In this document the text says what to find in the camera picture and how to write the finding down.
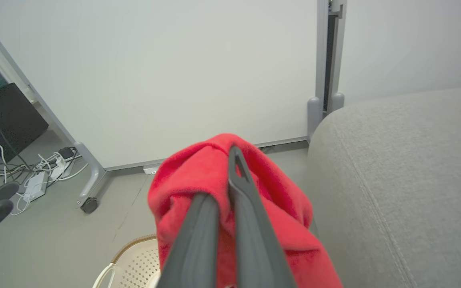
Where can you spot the black power adapter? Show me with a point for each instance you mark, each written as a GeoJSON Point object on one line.
{"type": "Point", "coordinates": [66, 153]}

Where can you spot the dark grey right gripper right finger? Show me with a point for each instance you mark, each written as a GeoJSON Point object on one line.
{"type": "Point", "coordinates": [254, 236]}

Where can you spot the black computer case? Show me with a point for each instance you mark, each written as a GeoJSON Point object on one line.
{"type": "Point", "coordinates": [8, 120]}

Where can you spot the white power strip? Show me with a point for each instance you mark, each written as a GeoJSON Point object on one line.
{"type": "Point", "coordinates": [60, 168]}

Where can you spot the white power adapter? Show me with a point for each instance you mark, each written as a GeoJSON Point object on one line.
{"type": "Point", "coordinates": [35, 186]}

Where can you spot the red fleece garment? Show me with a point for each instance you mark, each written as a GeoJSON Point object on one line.
{"type": "Point", "coordinates": [198, 172]}

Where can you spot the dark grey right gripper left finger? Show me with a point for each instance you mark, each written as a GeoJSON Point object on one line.
{"type": "Point", "coordinates": [193, 244]}

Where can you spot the grey partition post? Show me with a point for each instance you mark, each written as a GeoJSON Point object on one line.
{"type": "Point", "coordinates": [331, 56]}

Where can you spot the white partition panel on casters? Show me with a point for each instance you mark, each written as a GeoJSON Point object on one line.
{"type": "Point", "coordinates": [154, 80]}

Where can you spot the white perforated laundry basket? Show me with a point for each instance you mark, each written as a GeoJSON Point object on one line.
{"type": "Point", "coordinates": [134, 266]}

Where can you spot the grey fabric sofa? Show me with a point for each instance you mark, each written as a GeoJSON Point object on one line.
{"type": "Point", "coordinates": [406, 192]}

